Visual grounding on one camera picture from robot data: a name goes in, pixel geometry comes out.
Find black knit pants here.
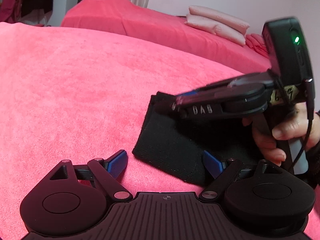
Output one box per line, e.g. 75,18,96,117
132,92,272,187

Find person's right hand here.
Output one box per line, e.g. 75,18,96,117
242,103,320,166

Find folded red blanket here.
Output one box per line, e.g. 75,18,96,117
245,34,269,59

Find lower pink pillow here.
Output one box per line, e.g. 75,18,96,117
185,14,246,46

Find pink pillow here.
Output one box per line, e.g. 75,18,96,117
185,14,246,46
189,5,250,35

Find pink near bed blanket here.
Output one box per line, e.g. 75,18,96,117
0,22,320,238

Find upper pink pillow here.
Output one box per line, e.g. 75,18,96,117
189,5,250,35

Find red far bed cover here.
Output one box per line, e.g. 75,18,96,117
61,0,271,73

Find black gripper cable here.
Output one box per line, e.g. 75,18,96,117
291,77,316,169

